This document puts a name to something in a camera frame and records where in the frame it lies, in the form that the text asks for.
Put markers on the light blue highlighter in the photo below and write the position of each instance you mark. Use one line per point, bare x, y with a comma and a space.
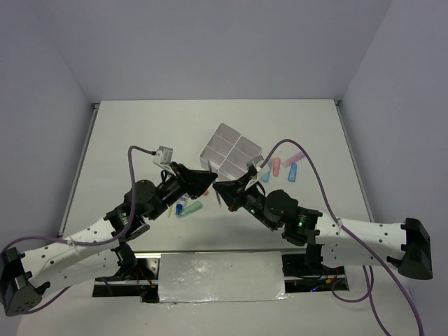
265, 178

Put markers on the pink highlighter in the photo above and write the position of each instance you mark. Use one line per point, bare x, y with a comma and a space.
276, 165

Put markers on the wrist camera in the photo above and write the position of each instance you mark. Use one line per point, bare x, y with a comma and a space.
256, 166
163, 156

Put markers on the grey craft knife pen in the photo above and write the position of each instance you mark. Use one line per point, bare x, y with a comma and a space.
210, 166

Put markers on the green highlighter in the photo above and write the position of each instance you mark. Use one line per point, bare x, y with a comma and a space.
192, 208

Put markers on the white compartment organizer box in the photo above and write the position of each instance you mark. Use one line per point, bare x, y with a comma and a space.
228, 152

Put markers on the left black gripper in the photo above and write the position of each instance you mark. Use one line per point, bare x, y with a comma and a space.
196, 182

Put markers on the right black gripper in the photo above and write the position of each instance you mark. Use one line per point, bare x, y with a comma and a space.
230, 191

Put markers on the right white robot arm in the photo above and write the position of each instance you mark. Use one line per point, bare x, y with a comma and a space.
405, 246

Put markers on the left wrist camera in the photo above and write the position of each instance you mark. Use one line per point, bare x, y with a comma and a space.
163, 156

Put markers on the blue usb-like highlighter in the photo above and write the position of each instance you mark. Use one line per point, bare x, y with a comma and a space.
292, 175

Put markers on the blue white glue tube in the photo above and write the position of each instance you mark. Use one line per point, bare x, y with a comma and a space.
181, 204

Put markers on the purple highlighter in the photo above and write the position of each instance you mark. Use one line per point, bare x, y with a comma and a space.
293, 159

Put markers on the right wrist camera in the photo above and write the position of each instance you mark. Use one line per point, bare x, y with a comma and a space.
256, 166

